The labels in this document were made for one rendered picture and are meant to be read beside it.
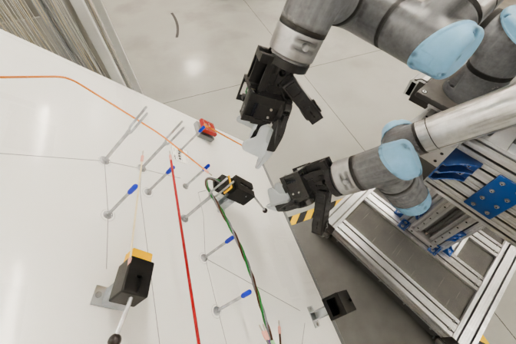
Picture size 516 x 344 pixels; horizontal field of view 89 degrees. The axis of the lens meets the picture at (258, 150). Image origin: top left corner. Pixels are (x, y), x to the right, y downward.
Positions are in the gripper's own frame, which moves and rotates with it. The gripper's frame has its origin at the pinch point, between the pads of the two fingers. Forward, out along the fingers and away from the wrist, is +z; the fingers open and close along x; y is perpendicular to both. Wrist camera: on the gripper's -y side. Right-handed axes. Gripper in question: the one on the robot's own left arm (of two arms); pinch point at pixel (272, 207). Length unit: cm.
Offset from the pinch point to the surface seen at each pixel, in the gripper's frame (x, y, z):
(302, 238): -83, -49, 56
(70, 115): 30.9, 36.0, 8.7
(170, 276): 31.5, 2.7, 0.0
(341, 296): 3.4, -23.3, -9.9
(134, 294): 40.5, 6.2, -9.0
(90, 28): 8, 69, 27
